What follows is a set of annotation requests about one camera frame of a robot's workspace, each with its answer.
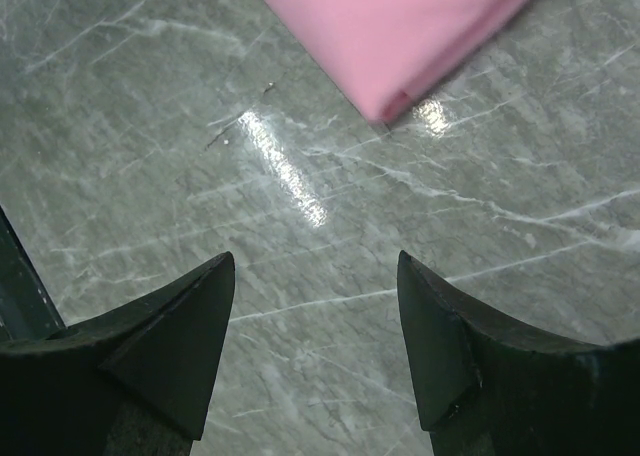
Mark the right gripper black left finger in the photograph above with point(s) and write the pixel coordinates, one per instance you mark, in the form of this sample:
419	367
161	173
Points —
136	380

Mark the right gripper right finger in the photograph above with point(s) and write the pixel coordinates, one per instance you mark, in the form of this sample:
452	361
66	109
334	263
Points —
486	383

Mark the pink t shirt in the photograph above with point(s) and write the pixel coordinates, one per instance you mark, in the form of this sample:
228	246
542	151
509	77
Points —
384	55

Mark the black base beam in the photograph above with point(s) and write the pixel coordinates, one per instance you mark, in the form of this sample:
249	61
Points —
27	311

